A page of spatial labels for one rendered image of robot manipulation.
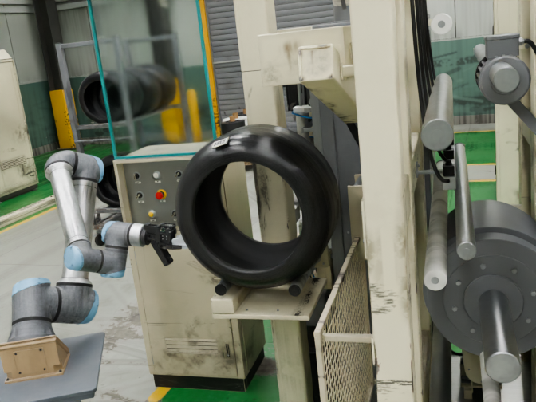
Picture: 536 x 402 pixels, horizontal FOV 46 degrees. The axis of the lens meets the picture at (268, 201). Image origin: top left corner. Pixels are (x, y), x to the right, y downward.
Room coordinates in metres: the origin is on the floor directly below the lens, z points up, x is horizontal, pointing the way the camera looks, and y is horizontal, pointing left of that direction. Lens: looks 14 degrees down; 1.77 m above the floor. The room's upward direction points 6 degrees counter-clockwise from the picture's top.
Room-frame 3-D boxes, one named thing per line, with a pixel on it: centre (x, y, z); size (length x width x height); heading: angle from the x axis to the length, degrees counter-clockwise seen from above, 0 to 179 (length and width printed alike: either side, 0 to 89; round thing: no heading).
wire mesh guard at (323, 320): (1.98, -0.22, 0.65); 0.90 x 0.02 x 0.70; 163
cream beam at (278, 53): (2.08, -0.22, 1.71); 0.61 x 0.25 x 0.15; 163
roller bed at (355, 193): (2.39, -0.40, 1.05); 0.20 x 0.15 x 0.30; 163
